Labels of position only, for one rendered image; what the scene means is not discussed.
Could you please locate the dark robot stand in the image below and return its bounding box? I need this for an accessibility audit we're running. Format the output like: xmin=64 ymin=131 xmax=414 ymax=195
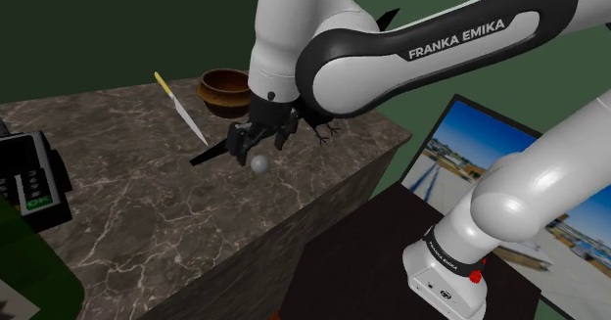
xmin=278 ymin=180 xmax=543 ymax=320

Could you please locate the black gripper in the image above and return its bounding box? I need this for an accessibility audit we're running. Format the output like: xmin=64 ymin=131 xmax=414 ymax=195
xmin=225 ymin=92 xmax=301 ymax=167

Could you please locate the yellow handled knife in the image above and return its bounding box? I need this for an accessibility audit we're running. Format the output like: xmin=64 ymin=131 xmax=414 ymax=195
xmin=153 ymin=70 xmax=211 ymax=148

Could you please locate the brown wooden bowl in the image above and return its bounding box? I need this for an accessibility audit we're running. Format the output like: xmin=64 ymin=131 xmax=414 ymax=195
xmin=196 ymin=68 xmax=254 ymax=120

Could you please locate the black bird figure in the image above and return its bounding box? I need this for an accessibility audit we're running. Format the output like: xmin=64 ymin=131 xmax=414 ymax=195
xmin=189 ymin=7 xmax=401 ymax=168

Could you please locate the black card payment terminal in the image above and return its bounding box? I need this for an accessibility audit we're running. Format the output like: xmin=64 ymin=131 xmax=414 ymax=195
xmin=0 ymin=117 xmax=74 ymax=235

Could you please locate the black framed landscape picture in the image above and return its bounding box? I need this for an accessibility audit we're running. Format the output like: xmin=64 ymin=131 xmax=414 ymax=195
xmin=399 ymin=93 xmax=611 ymax=320

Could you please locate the green rounded container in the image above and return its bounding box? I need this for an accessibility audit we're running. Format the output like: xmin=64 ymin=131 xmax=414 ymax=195
xmin=0 ymin=194 xmax=86 ymax=320

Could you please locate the small grey ball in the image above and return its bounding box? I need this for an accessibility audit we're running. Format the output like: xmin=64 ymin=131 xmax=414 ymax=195
xmin=250 ymin=155 xmax=271 ymax=175

